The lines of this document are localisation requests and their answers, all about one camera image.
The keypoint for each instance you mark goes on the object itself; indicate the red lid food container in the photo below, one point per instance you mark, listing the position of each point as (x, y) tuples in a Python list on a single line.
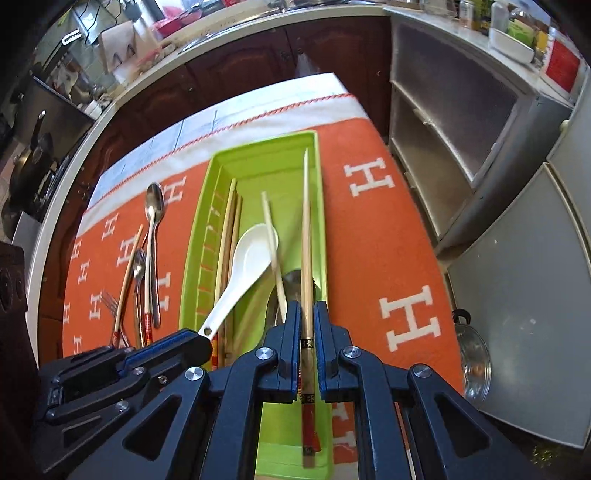
[(147, 60)]

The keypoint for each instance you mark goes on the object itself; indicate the green label oil bottle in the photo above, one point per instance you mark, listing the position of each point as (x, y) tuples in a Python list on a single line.
[(521, 28)]

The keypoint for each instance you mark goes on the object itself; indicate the orange white patterned towel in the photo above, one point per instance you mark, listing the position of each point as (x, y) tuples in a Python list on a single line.
[(392, 230)]

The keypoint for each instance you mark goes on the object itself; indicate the white bowl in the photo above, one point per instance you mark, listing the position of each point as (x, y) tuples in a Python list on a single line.
[(508, 44)]

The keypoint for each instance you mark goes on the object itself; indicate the white refrigerator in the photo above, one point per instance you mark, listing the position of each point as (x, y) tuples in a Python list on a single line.
[(521, 300)]

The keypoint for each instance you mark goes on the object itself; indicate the long steel spoon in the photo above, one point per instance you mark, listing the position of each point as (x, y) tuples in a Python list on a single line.
[(154, 198)]

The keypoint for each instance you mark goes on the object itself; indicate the light chopstick red end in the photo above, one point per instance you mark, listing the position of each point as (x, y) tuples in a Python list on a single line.
[(127, 286)]

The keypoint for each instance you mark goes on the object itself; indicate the tall steel splash panel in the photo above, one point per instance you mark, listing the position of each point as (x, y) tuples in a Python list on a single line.
[(60, 110)]

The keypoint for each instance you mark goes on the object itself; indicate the white ceramic spoon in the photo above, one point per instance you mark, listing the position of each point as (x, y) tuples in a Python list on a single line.
[(256, 249)]

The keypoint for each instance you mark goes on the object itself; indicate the short steel spoon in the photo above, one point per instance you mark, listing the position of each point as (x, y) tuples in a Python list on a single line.
[(293, 286)]

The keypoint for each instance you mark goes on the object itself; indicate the clear plastic bag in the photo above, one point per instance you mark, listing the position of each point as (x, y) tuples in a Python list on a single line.
[(307, 64)]

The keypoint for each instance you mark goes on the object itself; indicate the light blue table cover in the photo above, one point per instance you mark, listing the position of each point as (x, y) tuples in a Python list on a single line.
[(207, 115)]

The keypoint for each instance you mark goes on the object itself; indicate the black wok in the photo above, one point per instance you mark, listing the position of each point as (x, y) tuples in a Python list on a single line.
[(32, 161)]

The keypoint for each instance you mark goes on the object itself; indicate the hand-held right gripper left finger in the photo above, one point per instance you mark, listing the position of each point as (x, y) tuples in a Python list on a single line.
[(293, 332)]

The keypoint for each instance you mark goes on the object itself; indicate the medium steel spoon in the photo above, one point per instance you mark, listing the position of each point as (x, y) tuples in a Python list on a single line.
[(139, 263)]

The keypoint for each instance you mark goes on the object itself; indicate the red label canister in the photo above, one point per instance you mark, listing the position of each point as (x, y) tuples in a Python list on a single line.
[(561, 62)]

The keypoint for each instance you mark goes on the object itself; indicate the steel fork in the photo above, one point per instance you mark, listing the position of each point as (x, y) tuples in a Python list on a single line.
[(108, 301)]

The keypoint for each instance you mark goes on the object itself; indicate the pink plastic bowl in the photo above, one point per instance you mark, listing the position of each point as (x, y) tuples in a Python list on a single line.
[(178, 23)]

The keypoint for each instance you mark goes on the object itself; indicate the steel pot glass lid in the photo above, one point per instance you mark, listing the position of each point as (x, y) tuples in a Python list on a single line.
[(473, 360)]

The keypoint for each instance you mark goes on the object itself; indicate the pile of wooden chopsticks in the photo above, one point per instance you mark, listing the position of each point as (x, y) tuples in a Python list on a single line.
[(226, 230)]

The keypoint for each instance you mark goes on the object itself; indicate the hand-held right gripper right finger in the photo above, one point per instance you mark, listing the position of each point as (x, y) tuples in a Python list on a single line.
[(323, 341)]

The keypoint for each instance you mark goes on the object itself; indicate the wooden cutting board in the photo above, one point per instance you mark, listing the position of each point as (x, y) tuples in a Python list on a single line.
[(120, 41)]

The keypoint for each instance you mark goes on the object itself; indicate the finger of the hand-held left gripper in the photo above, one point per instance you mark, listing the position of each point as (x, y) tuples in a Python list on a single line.
[(184, 360), (161, 344)]

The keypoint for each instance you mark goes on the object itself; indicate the chopstick red striped end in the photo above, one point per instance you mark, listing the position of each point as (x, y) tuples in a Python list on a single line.
[(147, 325)]

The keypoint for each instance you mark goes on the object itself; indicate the green plastic utensil tray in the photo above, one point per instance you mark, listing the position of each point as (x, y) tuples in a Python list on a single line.
[(272, 175)]

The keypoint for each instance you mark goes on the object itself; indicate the silver frosted door cabinet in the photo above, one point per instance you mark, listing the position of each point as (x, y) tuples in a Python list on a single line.
[(452, 92)]

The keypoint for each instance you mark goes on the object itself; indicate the chopstick black gold band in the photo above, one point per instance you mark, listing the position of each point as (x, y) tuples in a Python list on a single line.
[(305, 230)]

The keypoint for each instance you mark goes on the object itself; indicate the white plastic bottle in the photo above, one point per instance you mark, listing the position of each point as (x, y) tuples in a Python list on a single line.
[(498, 11)]

